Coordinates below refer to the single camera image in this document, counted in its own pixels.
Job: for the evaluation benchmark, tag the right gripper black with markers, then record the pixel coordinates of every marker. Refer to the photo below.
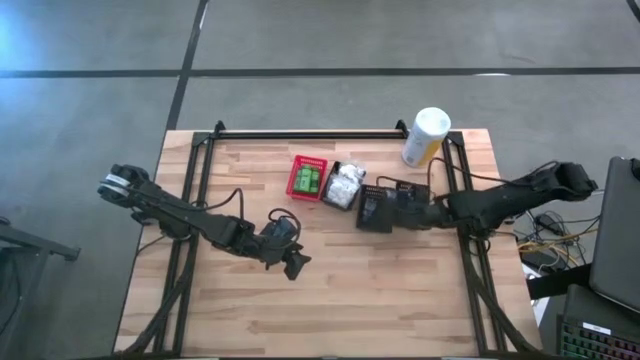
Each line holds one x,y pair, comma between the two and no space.
425,215

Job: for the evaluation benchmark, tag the green travel bottle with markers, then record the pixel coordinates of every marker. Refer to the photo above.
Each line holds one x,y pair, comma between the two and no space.
307,180
298,180
315,181

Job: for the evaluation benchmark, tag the black computer case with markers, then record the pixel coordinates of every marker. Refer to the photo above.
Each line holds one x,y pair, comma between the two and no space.
590,305

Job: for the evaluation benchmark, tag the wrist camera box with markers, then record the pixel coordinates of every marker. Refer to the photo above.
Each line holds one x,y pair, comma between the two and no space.
409,194
279,229

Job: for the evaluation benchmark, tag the black flat bar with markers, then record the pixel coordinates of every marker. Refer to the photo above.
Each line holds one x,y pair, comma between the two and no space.
557,282

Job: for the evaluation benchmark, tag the black stand leg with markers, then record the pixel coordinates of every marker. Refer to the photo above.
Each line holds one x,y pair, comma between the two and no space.
35,245

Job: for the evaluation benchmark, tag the black plastic slotted basket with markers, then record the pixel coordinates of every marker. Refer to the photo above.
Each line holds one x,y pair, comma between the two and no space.
367,227
327,200
422,186

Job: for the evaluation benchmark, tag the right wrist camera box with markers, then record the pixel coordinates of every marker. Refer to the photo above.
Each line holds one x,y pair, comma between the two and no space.
409,194

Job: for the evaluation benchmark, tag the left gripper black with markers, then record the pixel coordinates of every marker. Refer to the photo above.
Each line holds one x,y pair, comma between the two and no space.
272,252

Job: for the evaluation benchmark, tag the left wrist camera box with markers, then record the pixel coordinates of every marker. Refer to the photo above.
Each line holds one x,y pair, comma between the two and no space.
279,229

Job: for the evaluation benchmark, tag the grey laptop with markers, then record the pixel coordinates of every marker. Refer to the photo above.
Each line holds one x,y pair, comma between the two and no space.
617,230

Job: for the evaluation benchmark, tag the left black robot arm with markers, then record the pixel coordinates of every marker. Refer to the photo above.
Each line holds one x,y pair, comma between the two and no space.
175,215

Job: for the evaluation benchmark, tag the white and yellow wipes canister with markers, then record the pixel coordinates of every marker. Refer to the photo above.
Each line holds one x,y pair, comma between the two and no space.
425,140

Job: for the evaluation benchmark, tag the black power brick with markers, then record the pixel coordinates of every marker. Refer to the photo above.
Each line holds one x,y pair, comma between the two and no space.
539,260

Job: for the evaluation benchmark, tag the backlit computer keyboard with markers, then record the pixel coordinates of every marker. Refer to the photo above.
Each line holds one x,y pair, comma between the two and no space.
595,342

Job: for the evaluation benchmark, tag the red plastic slotted basket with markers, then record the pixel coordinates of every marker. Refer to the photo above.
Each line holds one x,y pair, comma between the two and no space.
295,195

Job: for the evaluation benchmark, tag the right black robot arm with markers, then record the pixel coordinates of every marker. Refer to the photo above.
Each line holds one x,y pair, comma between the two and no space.
500,202

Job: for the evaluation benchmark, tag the black metal table frame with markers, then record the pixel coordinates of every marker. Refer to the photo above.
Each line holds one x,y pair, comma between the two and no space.
300,135

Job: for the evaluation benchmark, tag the black power adapter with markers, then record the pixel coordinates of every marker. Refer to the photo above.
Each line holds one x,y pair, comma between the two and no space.
549,224

